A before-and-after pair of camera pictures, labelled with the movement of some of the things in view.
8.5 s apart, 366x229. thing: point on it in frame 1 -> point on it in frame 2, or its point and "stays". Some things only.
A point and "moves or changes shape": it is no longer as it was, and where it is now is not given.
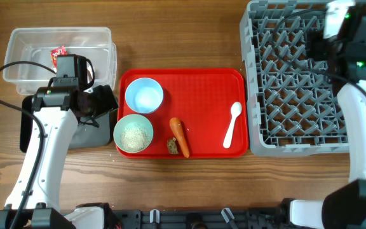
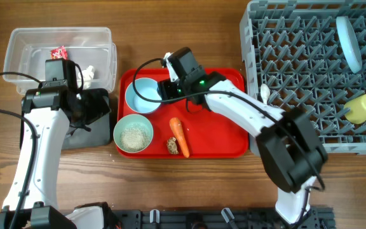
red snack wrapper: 54,53 moves or changes shape
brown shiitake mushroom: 172,146 stays
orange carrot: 176,125 stays
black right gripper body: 316,46 -> 166,90
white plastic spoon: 236,110 -> 265,93
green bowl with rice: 133,133 stays
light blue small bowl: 143,95 stays
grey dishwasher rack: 294,102 stays
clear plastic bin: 35,44 stays
